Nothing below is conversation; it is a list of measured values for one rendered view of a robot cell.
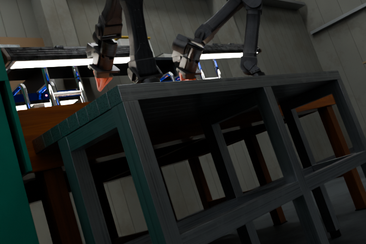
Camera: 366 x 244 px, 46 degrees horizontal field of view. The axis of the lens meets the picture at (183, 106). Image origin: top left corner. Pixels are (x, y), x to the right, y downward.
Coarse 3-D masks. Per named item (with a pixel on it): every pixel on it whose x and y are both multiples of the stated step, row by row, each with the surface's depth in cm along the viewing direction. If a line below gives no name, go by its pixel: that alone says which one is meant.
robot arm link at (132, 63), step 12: (120, 0) 130; (132, 0) 128; (132, 12) 129; (132, 24) 129; (144, 24) 131; (132, 36) 130; (144, 36) 131; (132, 48) 131; (144, 48) 131; (132, 60) 132; (144, 60) 130; (144, 72) 131; (156, 72) 133
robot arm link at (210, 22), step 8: (232, 0) 178; (240, 0) 177; (248, 0) 175; (256, 0) 174; (224, 8) 179; (232, 8) 178; (240, 8) 181; (216, 16) 180; (224, 16) 179; (208, 24) 179; (216, 24) 179; (208, 32) 179; (216, 32) 183; (208, 40) 183
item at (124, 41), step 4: (124, 36) 437; (128, 36) 441; (116, 40) 438; (120, 40) 434; (124, 40) 437; (128, 40) 441; (148, 40) 462; (120, 44) 433; (124, 44) 435; (128, 44) 439; (152, 52) 460
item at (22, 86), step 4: (20, 84) 206; (24, 84) 206; (44, 84) 220; (52, 84) 215; (16, 88) 209; (20, 88) 208; (24, 88) 204; (40, 88) 223; (44, 88) 221; (56, 88) 217; (12, 92) 212; (16, 92) 212; (24, 92) 204; (36, 92) 225; (40, 92) 224; (24, 96) 204; (24, 100) 204; (28, 100) 204; (56, 100) 213; (28, 104) 203; (60, 104) 215; (28, 108) 203
